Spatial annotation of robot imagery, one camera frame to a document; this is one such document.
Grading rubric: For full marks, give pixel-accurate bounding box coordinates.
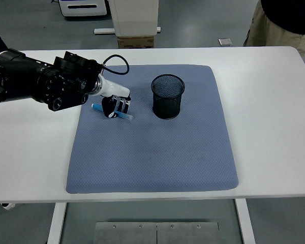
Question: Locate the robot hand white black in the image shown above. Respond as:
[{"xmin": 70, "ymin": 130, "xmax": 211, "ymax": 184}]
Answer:
[{"xmin": 100, "ymin": 78, "xmax": 132, "ymax": 119}]

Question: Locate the blue marker pen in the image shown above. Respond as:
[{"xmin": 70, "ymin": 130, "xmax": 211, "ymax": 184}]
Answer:
[{"xmin": 91, "ymin": 103, "xmax": 134, "ymax": 122}]

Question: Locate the black mesh pen holder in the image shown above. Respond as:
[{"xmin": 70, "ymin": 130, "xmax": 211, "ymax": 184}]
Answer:
[{"xmin": 151, "ymin": 74, "xmax": 186, "ymax": 120}]

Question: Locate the brown cardboard box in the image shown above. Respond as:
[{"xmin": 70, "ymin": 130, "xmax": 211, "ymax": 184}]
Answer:
[{"xmin": 117, "ymin": 35, "xmax": 155, "ymax": 49}]

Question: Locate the white base bar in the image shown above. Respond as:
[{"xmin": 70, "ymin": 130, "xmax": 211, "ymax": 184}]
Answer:
[{"xmin": 93, "ymin": 26, "xmax": 162, "ymax": 35}]

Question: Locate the blue-grey textured mat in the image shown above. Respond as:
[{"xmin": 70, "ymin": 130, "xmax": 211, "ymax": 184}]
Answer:
[{"xmin": 65, "ymin": 64, "xmax": 239, "ymax": 195}]

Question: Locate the white appliance with dark slot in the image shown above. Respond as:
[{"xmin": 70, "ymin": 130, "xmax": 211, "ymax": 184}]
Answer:
[{"xmin": 57, "ymin": 0, "xmax": 109, "ymax": 17}]

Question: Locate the grey metal plate with screws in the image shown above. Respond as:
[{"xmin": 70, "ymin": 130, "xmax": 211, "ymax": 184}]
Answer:
[{"xmin": 95, "ymin": 222, "xmax": 220, "ymax": 244}]

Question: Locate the white table leg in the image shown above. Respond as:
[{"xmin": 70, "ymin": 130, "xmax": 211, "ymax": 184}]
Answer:
[
  {"xmin": 234, "ymin": 198, "xmax": 256, "ymax": 244},
  {"xmin": 46, "ymin": 203, "xmax": 67, "ymax": 244}
]

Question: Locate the person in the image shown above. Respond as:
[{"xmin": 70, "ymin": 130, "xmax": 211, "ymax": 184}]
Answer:
[{"xmin": 243, "ymin": 0, "xmax": 305, "ymax": 58}]

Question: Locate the white pedestal column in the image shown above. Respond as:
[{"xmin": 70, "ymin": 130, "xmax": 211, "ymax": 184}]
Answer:
[{"xmin": 108, "ymin": 0, "xmax": 160, "ymax": 37}]

